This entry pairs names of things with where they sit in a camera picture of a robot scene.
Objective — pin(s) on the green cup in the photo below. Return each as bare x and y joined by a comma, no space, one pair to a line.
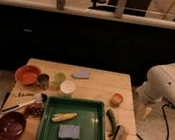
59,78

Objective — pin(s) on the white dish brush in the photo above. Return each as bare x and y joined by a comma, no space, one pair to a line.
40,98

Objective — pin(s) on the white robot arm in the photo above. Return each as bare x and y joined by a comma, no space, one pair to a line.
160,84

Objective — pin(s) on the blue sponge in tray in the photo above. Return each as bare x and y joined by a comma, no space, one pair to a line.
69,131

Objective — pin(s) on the wooden scrub brush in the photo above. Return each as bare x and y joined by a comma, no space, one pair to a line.
121,133

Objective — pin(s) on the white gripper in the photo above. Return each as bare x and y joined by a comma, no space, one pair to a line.
143,108

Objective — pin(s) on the red grapes bunch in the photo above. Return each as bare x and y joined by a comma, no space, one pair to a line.
36,110

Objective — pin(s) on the green plastic tray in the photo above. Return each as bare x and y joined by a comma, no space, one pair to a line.
90,118

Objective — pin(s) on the white paper cup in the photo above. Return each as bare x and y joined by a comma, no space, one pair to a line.
67,87

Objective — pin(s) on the green cucumber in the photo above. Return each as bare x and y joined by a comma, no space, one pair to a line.
112,120

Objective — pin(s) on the metal can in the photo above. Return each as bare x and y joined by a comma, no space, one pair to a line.
43,81

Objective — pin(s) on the orange bowl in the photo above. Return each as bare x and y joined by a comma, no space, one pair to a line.
27,75

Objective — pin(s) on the dark red bowl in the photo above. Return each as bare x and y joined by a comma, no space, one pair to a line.
12,126

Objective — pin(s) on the orange apple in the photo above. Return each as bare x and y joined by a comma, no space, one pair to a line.
116,100

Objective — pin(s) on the yellow corn cob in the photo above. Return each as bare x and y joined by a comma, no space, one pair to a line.
62,117

